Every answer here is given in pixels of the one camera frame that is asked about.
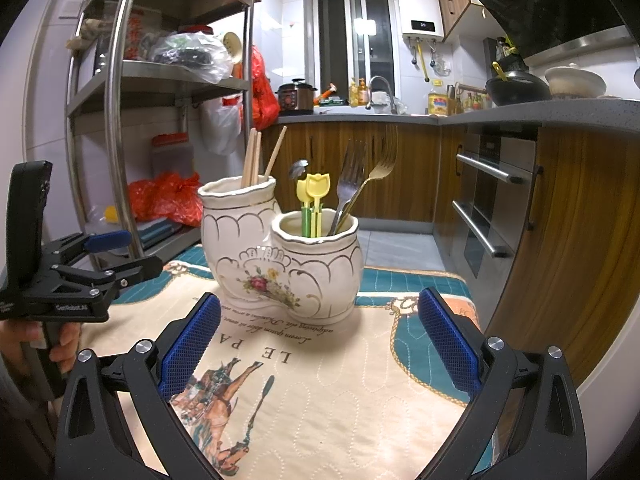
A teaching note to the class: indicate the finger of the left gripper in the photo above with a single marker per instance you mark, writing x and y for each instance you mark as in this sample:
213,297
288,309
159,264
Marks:
78,245
98,284

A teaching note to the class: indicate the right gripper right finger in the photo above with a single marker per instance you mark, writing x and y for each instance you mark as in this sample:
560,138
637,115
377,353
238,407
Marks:
523,420

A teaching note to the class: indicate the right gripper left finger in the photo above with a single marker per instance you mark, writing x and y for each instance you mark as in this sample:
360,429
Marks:
94,440

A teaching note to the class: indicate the wooden chopstick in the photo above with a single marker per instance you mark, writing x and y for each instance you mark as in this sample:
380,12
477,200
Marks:
256,138
248,160
275,152

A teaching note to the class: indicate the silver flower spoon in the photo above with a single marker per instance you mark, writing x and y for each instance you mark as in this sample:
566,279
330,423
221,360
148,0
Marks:
298,169

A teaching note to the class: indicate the yellow plastic utensil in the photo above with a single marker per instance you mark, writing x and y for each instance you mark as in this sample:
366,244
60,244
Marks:
317,186

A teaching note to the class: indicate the silver steel fork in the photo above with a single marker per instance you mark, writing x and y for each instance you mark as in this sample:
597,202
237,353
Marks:
350,179

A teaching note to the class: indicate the gold fork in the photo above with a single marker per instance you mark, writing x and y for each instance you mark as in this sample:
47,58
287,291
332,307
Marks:
382,169

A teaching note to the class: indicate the green handled utensil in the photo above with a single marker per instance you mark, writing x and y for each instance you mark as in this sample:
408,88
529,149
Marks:
305,210

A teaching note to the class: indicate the kitchen faucet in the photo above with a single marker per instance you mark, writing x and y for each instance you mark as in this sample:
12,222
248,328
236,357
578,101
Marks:
381,96

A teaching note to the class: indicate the person left hand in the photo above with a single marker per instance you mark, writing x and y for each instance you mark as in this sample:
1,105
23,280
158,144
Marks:
15,332

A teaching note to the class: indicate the red plastic bag lower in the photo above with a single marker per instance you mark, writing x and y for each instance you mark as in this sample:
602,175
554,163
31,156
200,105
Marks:
168,196

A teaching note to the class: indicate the wooden base cabinets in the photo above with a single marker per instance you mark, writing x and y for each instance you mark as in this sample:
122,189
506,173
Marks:
575,279

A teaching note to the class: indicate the printed horse table mat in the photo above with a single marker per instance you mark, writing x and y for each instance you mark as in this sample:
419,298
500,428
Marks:
367,398

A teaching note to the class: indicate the white plastic bag hanging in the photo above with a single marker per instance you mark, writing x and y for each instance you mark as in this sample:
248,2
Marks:
221,122

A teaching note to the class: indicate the white ceramic double utensil holder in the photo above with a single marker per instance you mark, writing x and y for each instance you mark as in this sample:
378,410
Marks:
259,259

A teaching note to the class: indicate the clear plastic bag on shelf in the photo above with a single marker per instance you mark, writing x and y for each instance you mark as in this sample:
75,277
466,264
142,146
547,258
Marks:
201,53

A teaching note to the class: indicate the red plastic bag hanging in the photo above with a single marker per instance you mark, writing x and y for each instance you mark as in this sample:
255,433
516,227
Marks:
265,104

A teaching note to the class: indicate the dark rice cooker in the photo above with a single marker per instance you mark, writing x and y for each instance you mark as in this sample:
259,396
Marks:
296,98

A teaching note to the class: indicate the built-in steel oven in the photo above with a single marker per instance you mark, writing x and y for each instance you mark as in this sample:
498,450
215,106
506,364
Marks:
496,165

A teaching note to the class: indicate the yellow tin can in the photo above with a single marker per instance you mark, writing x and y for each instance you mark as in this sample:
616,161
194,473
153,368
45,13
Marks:
438,104

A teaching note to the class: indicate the black wok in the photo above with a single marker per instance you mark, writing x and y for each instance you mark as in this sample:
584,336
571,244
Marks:
510,87

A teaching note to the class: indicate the white water heater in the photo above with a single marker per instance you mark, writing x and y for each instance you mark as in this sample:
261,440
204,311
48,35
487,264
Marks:
420,19

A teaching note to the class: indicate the black range hood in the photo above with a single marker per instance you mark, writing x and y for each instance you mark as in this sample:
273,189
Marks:
550,5

